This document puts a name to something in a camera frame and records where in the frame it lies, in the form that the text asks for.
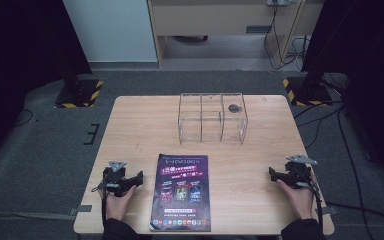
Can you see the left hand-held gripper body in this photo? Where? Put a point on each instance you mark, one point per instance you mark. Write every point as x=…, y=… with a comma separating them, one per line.
x=115, y=180

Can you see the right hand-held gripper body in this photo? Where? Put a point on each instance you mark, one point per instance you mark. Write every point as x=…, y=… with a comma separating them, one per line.
x=298, y=173

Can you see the thick purple glossy magazine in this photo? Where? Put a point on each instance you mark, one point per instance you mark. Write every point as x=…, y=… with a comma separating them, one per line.
x=181, y=191

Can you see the clear acrylic file organizer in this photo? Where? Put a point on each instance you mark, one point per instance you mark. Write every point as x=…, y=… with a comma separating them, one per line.
x=212, y=118

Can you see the person's left hand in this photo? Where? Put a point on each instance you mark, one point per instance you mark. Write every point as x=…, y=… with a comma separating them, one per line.
x=116, y=205

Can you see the person's right hand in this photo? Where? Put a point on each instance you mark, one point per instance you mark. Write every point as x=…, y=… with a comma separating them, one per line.
x=300, y=201

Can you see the dark round table grommet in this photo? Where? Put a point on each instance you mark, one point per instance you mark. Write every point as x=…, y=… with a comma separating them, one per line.
x=233, y=108

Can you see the stand with striped base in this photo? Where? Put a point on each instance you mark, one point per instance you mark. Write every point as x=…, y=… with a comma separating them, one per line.
x=308, y=90
x=80, y=93

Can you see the black curtain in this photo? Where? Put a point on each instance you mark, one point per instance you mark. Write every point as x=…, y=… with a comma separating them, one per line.
x=370, y=66
x=20, y=66

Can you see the white panel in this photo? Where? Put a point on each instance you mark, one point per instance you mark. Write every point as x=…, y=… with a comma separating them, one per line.
x=113, y=30

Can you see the light wooden cabinet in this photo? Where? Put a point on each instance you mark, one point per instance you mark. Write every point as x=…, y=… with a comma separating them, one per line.
x=220, y=20

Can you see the white power strip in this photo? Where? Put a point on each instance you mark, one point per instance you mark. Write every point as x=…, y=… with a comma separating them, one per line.
x=277, y=2

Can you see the grey table bracket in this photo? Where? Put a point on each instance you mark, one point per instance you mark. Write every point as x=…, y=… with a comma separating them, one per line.
x=81, y=209
x=330, y=210

